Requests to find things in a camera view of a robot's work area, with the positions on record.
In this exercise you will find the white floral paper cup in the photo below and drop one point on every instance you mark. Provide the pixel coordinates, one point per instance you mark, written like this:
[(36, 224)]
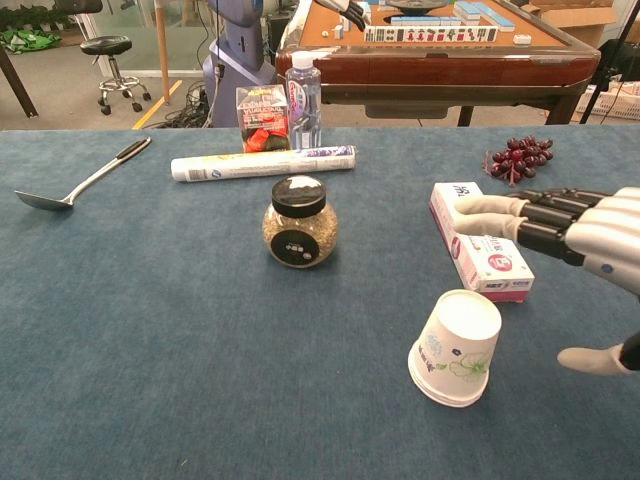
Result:
[(457, 350)]

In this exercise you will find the green bag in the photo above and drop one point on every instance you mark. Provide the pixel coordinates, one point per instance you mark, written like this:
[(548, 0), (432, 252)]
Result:
[(27, 40)]

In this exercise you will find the single white mahjong tile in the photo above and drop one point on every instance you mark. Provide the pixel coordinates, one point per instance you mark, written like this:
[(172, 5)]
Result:
[(522, 40)]

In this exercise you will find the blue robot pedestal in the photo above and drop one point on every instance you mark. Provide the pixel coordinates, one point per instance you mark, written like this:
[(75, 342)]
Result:
[(240, 50)]

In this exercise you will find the dark red grape bunch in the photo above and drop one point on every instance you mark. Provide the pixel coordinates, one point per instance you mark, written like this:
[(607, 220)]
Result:
[(522, 157)]

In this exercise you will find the black silver background robot hand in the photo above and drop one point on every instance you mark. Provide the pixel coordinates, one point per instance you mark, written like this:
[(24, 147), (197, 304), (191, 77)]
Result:
[(350, 12)]

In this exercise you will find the mahjong tile row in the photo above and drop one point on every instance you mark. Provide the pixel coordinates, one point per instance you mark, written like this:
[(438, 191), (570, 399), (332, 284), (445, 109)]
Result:
[(430, 34)]

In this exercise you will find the brown cardboard box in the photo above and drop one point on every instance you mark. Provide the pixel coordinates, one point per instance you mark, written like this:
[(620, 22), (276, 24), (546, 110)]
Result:
[(575, 20)]

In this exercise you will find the white plastic wrap roll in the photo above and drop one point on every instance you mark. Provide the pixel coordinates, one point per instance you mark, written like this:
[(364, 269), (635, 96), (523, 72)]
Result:
[(260, 164)]

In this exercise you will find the brown mahjong table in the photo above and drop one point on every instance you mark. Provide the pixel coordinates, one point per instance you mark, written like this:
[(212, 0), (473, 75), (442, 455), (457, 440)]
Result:
[(440, 70)]

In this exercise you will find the wooden pole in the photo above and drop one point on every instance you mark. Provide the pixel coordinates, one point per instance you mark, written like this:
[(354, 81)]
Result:
[(162, 55)]

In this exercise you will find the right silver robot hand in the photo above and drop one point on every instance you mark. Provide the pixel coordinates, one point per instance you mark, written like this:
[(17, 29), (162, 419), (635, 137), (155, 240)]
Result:
[(610, 230)]

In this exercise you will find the black tripod stand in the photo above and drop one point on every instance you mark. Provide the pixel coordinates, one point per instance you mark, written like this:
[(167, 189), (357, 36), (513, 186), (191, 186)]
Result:
[(607, 70)]

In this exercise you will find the clear water bottle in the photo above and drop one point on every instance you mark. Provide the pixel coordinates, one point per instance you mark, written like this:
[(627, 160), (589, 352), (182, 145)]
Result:
[(304, 105)]

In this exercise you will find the white pink toothpaste box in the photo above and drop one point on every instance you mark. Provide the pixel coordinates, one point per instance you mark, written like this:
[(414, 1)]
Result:
[(492, 267)]

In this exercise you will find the glass jar black lid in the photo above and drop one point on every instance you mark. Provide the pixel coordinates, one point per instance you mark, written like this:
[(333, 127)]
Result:
[(300, 230)]

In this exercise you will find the white plastic crate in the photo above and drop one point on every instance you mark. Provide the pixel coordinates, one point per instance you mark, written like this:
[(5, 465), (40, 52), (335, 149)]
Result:
[(622, 102)]

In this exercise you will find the black rolling stool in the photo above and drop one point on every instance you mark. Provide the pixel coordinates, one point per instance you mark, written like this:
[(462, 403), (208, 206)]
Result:
[(106, 46)]

